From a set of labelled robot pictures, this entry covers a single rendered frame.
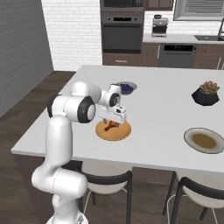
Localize black built-in oven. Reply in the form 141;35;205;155
101;11;145;54

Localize brown chicken drumstick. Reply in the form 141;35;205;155
103;121;117;132

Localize brown wall cupboard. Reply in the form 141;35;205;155
144;0;175;11

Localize silver coffee machine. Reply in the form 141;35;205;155
151;14;170;39

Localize dark tap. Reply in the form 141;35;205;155
217;17;224;39

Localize brown flat potato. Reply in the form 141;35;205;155
192;133;218;150

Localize white stool with black back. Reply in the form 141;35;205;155
61;159;134;224
162;171;224;224

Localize black pot with succulent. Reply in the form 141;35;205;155
191;80;221;107

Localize orange round plate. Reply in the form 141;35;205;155
95;119;132;142

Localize grey plate with brown rim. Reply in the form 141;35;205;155
183;127;224;155

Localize brown cupboard run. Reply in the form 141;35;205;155
101;42;224;71

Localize grey blue bowl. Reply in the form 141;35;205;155
115;80;138;96

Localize grey window blind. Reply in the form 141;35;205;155
173;0;224;21

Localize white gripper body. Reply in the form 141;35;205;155
96;105;128;124

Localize dark grey dishwasher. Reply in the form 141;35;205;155
158;43;198;69

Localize dark sink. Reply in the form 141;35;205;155
194;34;224;42

